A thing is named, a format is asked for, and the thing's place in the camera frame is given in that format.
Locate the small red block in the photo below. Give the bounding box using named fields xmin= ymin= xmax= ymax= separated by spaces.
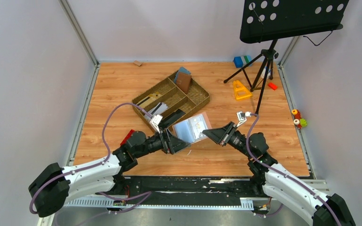
xmin=268 ymin=82 xmax=278 ymax=90

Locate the aluminium frame rail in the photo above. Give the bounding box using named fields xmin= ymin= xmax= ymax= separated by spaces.
xmin=65 ymin=176 xmax=323 ymax=210

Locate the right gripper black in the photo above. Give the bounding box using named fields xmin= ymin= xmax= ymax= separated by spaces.
xmin=202 ymin=122 xmax=254 ymax=160

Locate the yellow triangular toy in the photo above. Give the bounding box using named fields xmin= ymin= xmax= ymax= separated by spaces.
xmin=232 ymin=80 xmax=253 ymax=101

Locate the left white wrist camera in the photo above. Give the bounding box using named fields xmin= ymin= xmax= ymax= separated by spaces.
xmin=149 ymin=114 xmax=163 ymax=133

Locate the blue card wallet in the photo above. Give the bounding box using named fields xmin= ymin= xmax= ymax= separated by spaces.
xmin=173 ymin=67 xmax=191 ymax=84

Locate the black card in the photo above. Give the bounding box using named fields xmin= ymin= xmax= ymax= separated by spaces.
xmin=159 ymin=109 xmax=185 ymax=128

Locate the brown leather wallet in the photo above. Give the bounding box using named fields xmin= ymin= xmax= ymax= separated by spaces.
xmin=176 ymin=73 xmax=192 ymax=94

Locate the green red toy piece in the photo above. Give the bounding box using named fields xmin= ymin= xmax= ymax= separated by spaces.
xmin=293 ymin=118 xmax=308 ymax=129

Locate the white patterned card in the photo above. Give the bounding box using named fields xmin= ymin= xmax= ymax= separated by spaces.
xmin=144 ymin=108 xmax=162 ymax=122

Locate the blue green block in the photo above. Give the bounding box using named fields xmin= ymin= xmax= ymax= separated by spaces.
xmin=233 ymin=55 xmax=252 ymax=68

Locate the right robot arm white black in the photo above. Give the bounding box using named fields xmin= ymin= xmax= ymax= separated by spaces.
xmin=203 ymin=122 xmax=356 ymax=226

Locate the pink card holder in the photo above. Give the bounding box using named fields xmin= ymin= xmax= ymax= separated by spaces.
xmin=172 ymin=112 xmax=212 ymax=144

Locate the woven olive divided tray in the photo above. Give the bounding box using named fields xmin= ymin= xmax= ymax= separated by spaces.
xmin=132 ymin=72 xmax=210 ymax=131

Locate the red box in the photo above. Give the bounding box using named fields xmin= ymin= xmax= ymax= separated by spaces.
xmin=120 ymin=129 xmax=135 ymax=146

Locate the gold card in tray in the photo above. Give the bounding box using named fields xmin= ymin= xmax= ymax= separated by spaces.
xmin=136 ymin=92 xmax=161 ymax=108

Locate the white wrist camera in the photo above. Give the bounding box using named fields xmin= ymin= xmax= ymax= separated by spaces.
xmin=149 ymin=114 xmax=163 ymax=133
xmin=235 ymin=111 xmax=252 ymax=128

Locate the small cardboard piece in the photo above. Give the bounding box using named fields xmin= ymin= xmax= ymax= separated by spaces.
xmin=133 ymin=60 xmax=143 ymax=67

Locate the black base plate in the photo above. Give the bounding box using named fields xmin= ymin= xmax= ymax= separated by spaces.
xmin=105 ymin=176 xmax=274 ymax=206

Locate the orange red toy piece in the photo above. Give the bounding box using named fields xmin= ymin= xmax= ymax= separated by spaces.
xmin=291 ymin=109 xmax=302 ymax=120

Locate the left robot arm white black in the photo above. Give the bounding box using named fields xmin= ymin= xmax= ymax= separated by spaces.
xmin=28 ymin=129 xmax=191 ymax=218

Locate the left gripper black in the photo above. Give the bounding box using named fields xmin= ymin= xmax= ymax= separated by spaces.
xmin=135 ymin=127 xmax=190 ymax=158

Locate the white VIP card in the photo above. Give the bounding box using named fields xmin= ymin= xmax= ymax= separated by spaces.
xmin=153 ymin=102 xmax=168 ymax=113
xmin=189 ymin=114 xmax=208 ymax=141

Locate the black music stand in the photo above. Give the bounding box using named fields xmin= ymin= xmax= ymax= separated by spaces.
xmin=237 ymin=0 xmax=349 ymax=105

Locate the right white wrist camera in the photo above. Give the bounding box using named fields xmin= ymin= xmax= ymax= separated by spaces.
xmin=235 ymin=111 xmax=252 ymax=128

